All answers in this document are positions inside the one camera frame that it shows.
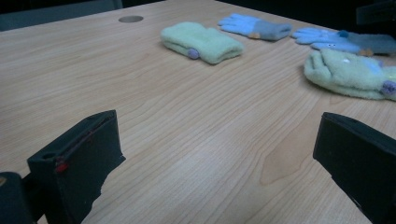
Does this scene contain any blue glove with grey cuff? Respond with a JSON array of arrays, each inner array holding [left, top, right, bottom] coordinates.
[[217, 12, 293, 42], [291, 27, 396, 58]]

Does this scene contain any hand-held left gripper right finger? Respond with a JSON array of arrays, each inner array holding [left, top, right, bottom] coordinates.
[[313, 112, 396, 224]]

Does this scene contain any green fuzzy glove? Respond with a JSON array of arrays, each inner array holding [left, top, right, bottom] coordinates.
[[160, 21, 245, 65], [304, 49, 396, 102]]

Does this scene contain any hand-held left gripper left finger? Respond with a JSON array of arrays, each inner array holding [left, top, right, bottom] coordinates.
[[27, 109, 126, 224]]

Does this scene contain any round table cable grommet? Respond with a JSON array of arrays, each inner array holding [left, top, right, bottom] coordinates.
[[118, 15, 145, 23]]

